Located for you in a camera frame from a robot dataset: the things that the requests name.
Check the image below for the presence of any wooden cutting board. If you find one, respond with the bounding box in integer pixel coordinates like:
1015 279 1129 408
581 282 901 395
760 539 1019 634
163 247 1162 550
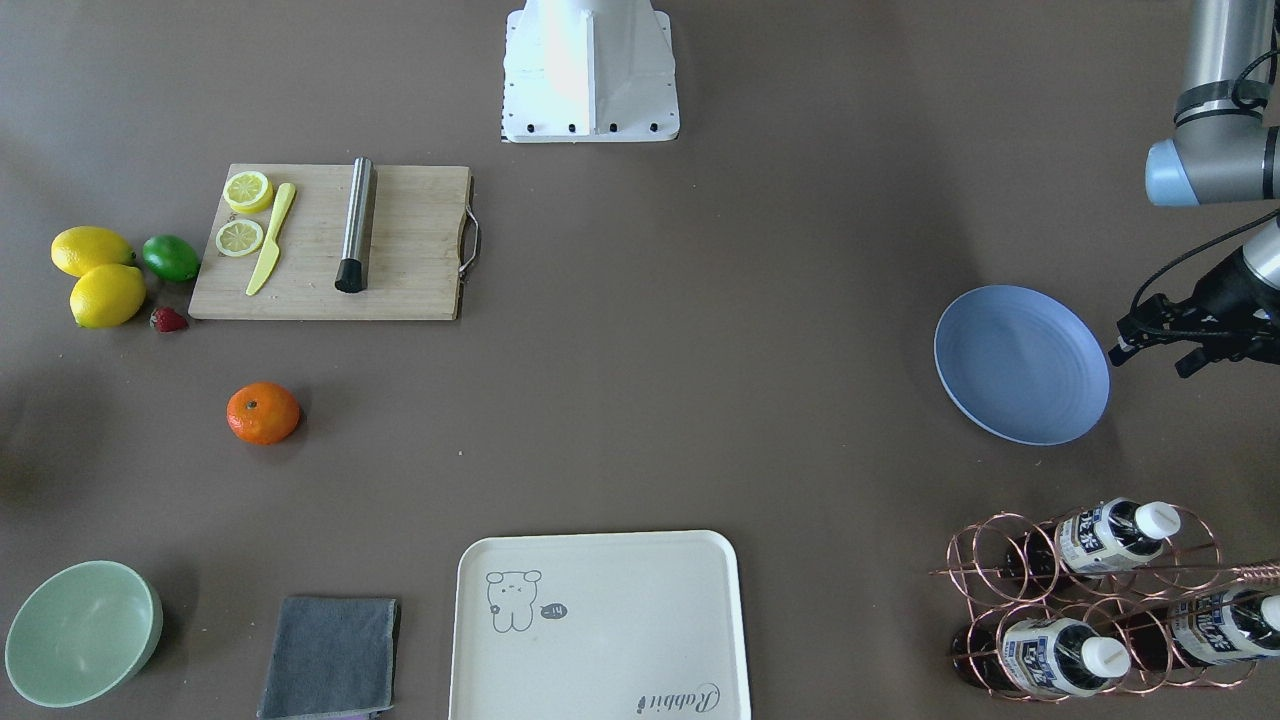
188 163 472 322

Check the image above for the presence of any red strawberry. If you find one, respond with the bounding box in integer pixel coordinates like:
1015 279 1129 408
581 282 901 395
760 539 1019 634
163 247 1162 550
148 306 189 334

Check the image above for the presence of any copper wire bottle rack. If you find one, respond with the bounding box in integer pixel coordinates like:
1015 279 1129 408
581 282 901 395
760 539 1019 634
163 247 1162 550
943 498 1277 702

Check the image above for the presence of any bottle upper in rack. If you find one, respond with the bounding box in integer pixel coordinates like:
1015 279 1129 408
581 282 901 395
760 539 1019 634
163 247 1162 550
1000 497 1181 587

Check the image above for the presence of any green bowl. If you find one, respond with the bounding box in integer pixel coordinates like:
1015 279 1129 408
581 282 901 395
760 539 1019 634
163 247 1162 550
4 560 163 708

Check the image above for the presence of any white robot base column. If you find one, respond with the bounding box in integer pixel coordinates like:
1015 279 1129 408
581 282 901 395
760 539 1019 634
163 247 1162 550
500 1 681 143

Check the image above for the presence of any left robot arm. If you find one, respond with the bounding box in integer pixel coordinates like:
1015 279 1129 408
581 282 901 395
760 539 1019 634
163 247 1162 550
1108 1 1279 378

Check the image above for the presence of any yellow plastic knife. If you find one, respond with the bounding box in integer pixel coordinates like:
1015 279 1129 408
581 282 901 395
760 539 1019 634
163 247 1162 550
244 182 297 296

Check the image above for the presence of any green lime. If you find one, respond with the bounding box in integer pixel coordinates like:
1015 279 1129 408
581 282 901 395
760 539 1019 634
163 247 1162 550
141 234 201 283

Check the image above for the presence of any bottle in rack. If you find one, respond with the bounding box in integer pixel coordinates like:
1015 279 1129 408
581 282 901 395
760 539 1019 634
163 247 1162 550
1000 497 1181 587
1117 587 1279 671
950 618 1132 700

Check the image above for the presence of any orange fruit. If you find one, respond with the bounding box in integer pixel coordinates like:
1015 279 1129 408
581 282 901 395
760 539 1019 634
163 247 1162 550
225 382 302 446

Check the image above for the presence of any steel cylinder muddler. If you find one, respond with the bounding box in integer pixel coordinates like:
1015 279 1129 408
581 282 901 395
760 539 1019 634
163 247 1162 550
335 156 378 293

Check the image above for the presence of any yellow lemon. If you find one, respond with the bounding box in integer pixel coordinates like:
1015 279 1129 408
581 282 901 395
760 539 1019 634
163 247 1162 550
69 264 147 329
50 225 134 278

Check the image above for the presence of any cream rabbit tray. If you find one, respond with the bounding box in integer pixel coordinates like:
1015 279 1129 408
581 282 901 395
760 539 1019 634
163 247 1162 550
449 530 753 719

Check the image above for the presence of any blue plate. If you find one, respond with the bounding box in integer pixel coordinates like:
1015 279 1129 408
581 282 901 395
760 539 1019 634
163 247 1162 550
933 284 1111 446

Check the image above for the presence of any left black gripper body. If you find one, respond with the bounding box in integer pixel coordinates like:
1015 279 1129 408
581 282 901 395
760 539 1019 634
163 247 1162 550
1108 249 1279 378

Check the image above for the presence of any grey folded cloth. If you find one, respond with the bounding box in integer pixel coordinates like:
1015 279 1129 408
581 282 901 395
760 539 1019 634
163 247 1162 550
256 596 399 719

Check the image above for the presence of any bottle lower in rack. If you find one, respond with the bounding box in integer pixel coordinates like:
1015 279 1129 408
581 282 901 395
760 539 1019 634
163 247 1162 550
1117 587 1279 671
950 618 1132 700

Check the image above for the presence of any lemon half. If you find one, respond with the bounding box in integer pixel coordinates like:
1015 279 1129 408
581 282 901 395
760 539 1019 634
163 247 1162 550
221 170 275 214

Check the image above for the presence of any lemon slice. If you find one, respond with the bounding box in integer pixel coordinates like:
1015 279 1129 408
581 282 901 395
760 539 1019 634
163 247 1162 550
214 218 265 258

